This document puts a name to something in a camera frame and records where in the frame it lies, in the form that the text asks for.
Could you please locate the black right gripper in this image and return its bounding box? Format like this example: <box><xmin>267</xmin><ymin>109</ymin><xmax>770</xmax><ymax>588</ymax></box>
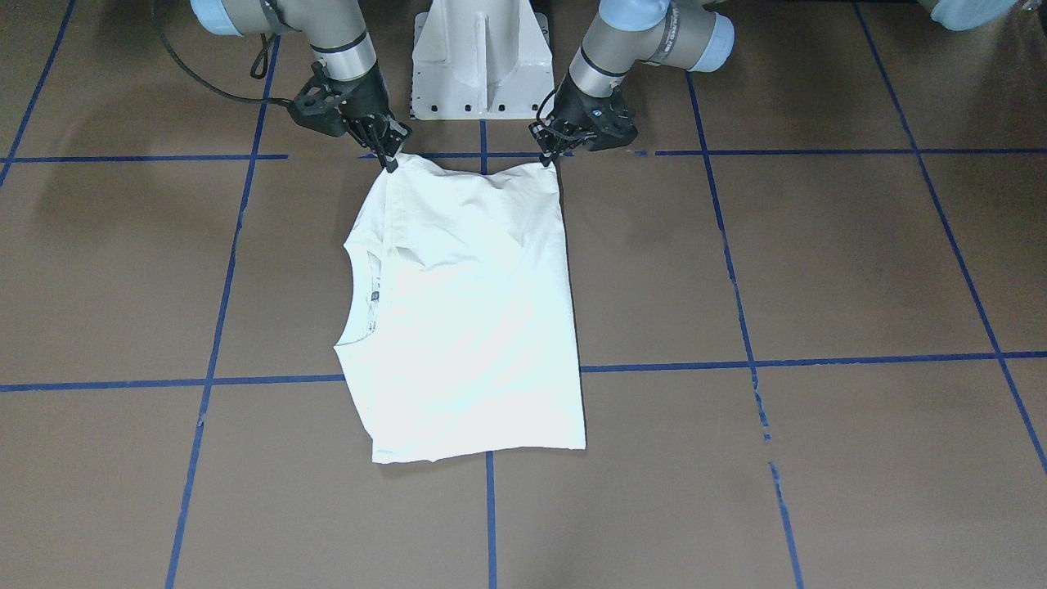
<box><xmin>326</xmin><ymin>64</ymin><xmax>413</xmax><ymax>173</ymax></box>

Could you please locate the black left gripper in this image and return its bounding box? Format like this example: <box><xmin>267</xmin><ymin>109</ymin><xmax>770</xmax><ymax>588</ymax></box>
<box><xmin>528</xmin><ymin>77</ymin><xmax>623</xmax><ymax>168</ymax></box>

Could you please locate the cream long-sleeve cat shirt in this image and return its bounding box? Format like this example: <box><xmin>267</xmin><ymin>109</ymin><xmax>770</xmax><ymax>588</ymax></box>
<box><xmin>334</xmin><ymin>154</ymin><xmax>586</xmax><ymax>465</ymax></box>

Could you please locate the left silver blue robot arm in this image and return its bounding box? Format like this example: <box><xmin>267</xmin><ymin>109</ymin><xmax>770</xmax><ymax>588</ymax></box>
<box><xmin>528</xmin><ymin>1</ymin><xmax>1045</xmax><ymax>168</ymax></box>

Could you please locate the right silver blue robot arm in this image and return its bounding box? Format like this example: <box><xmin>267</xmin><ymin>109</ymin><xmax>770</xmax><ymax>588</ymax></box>
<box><xmin>191</xmin><ymin>1</ymin><xmax>411</xmax><ymax>173</ymax></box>

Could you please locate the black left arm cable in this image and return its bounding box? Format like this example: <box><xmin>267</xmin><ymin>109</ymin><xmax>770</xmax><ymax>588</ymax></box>
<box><xmin>533</xmin><ymin>86</ymin><xmax>561</xmax><ymax>132</ymax></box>

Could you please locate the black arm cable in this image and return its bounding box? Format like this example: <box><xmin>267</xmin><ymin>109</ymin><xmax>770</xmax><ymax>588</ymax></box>
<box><xmin>150</xmin><ymin>0</ymin><xmax>295</xmax><ymax>107</ymax></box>
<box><xmin>533</xmin><ymin>86</ymin><xmax>561</xmax><ymax>132</ymax></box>

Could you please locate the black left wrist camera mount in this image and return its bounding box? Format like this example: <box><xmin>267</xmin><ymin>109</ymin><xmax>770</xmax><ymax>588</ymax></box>
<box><xmin>583</xmin><ymin>89</ymin><xmax>638</xmax><ymax>151</ymax></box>

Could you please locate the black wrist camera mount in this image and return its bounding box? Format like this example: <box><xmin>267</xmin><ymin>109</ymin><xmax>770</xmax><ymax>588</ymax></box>
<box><xmin>285</xmin><ymin>61</ymin><xmax>348</xmax><ymax>137</ymax></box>
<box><xmin>583</xmin><ymin>89</ymin><xmax>638</xmax><ymax>151</ymax></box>

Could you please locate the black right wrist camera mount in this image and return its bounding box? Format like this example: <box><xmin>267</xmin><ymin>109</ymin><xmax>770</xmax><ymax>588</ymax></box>
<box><xmin>285</xmin><ymin>61</ymin><xmax>348</xmax><ymax>137</ymax></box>

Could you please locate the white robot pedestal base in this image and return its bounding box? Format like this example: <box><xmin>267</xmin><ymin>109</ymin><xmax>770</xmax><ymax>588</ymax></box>
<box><xmin>409</xmin><ymin>1</ymin><xmax>555</xmax><ymax>120</ymax></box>

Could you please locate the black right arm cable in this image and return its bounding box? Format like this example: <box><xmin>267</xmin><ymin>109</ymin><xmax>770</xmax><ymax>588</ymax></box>
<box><xmin>150</xmin><ymin>0</ymin><xmax>295</xmax><ymax>107</ymax></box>

